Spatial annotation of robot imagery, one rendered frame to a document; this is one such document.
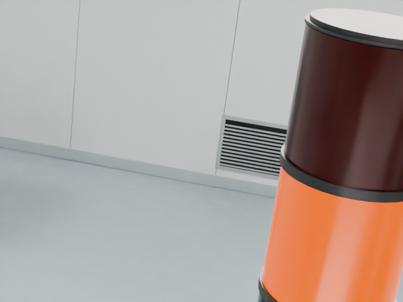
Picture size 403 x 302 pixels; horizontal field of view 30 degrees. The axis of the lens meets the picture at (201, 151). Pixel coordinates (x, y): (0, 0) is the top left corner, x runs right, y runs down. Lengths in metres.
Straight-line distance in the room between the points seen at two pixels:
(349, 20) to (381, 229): 0.07
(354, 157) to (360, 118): 0.01
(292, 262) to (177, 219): 5.19
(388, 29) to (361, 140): 0.04
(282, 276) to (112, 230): 4.94
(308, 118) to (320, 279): 0.05
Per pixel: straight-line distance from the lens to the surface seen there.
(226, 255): 5.05
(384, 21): 0.26
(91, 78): 6.04
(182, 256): 4.97
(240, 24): 5.68
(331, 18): 0.25
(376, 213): 0.25
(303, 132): 0.25
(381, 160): 0.24
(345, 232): 0.25
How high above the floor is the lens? 2.39
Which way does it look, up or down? 21 degrees down
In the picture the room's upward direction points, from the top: 7 degrees clockwise
